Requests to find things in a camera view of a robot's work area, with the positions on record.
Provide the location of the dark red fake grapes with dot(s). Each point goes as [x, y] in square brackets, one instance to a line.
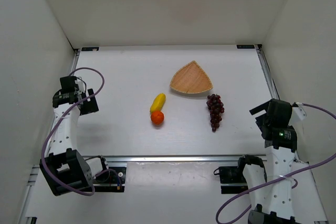
[216, 110]

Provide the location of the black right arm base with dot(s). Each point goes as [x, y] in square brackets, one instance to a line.
[231, 177]

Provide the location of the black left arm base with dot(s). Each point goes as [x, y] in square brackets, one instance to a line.
[108, 177]

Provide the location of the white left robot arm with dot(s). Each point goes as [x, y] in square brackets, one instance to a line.
[62, 158]

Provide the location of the orange fake tangerine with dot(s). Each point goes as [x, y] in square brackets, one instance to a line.
[157, 117]

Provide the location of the aluminium table frame rail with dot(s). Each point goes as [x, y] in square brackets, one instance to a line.
[172, 159]

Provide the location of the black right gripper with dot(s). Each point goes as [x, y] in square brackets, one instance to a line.
[260, 115]

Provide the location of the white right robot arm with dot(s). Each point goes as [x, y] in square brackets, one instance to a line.
[269, 188]

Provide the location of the yellow fake mango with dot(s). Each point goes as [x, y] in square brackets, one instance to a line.
[158, 103]

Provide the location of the woven triangular fruit basket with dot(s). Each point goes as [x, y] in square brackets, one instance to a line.
[191, 79]

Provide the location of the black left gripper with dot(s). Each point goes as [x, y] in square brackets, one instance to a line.
[89, 102]

